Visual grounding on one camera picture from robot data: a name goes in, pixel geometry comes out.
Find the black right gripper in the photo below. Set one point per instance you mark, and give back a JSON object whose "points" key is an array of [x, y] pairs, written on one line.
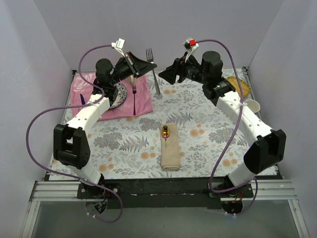
{"points": [[179, 71]]}

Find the beige cloth napkin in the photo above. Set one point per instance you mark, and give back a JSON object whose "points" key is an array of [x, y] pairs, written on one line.
{"points": [[170, 155]]}

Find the green inside ceramic mug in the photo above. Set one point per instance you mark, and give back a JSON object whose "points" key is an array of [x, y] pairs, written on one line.
{"points": [[131, 79]]}

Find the purple knife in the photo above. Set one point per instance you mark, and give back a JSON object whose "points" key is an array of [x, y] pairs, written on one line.
{"points": [[83, 102]]}

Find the purple fork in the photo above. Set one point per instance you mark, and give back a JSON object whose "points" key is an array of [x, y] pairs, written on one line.
{"points": [[134, 90]]}

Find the grey white mug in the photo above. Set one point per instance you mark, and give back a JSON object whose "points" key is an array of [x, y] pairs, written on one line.
{"points": [[253, 105]]}

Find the floral patterned table mat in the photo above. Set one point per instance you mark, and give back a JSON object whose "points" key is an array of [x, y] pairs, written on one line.
{"points": [[130, 148]]}

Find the aluminium frame rail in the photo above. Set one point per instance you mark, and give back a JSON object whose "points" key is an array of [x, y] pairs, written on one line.
{"points": [[272, 211]]}

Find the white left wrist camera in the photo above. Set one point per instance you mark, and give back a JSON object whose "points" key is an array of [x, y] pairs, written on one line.
{"points": [[119, 46]]}

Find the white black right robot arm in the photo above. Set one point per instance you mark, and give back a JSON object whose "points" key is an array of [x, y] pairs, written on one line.
{"points": [[266, 145]]}

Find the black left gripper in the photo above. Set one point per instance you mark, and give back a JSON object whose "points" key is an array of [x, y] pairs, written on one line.
{"points": [[133, 67]]}

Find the iridescent spoon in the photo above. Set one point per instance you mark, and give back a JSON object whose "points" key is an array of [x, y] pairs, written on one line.
{"points": [[165, 133]]}

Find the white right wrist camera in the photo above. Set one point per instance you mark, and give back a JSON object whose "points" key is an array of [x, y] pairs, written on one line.
{"points": [[190, 45]]}

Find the pink cloth placemat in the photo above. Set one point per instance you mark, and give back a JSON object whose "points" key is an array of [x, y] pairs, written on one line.
{"points": [[143, 98]]}

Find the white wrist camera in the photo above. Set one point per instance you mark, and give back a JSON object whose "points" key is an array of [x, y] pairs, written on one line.
{"points": [[190, 45], [119, 46]]}

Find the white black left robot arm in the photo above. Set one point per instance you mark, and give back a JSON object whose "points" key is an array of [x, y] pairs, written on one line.
{"points": [[70, 142]]}

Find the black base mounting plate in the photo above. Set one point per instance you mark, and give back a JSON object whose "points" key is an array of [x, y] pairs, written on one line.
{"points": [[155, 193]]}

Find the floral ceramic plate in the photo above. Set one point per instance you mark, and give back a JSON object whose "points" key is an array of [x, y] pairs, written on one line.
{"points": [[121, 96]]}

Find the yellow woven bamboo tray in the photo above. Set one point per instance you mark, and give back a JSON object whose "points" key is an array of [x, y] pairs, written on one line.
{"points": [[246, 89]]}

